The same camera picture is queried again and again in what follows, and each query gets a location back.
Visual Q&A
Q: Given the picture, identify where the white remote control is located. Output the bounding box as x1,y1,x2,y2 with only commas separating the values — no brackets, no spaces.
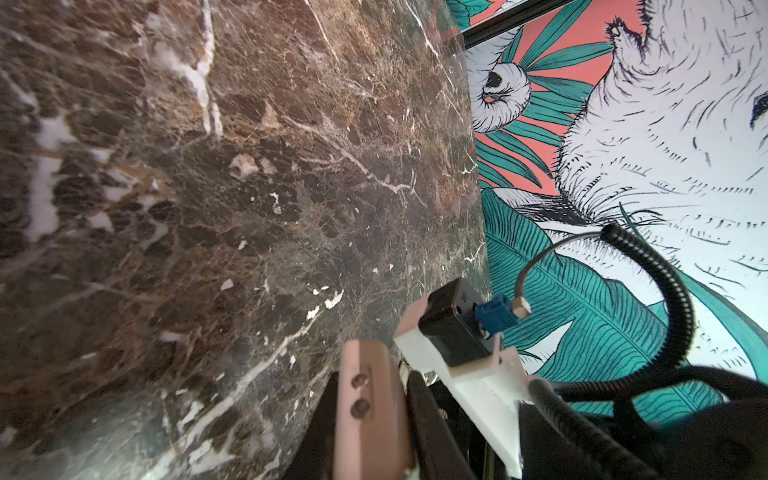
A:
332,340,414,479

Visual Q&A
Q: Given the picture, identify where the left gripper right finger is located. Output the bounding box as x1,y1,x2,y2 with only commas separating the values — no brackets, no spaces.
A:
406,371,474,480

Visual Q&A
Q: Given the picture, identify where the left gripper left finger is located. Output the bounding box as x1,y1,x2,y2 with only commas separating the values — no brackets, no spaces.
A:
282,371,339,480

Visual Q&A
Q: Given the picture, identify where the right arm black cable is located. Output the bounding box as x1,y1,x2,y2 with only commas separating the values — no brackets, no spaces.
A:
514,221,768,480

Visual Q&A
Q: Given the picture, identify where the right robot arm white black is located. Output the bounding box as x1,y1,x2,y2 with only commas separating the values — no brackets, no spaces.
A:
519,398,767,479

